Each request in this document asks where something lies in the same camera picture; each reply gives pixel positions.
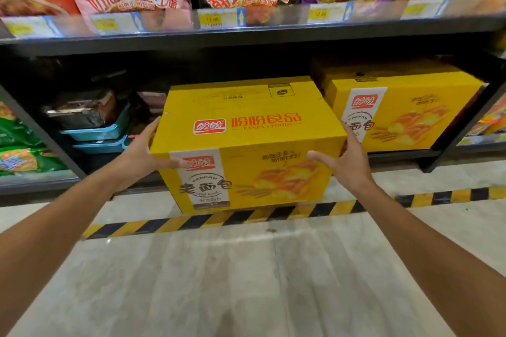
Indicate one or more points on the person's right hand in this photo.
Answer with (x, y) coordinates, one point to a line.
(353, 171)

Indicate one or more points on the person's left hand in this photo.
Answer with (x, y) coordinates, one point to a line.
(144, 157)

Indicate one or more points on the yellow bread box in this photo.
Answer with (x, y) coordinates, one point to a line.
(411, 111)
(253, 127)

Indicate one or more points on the green cracker packets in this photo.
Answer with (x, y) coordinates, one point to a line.
(20, 143)

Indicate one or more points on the black metal shelf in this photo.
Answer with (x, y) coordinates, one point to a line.
(237, 37)

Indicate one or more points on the person's right forearm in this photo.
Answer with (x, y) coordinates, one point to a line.
(435, 262)

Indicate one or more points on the person's left forearm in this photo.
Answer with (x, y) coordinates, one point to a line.
(47, 246)

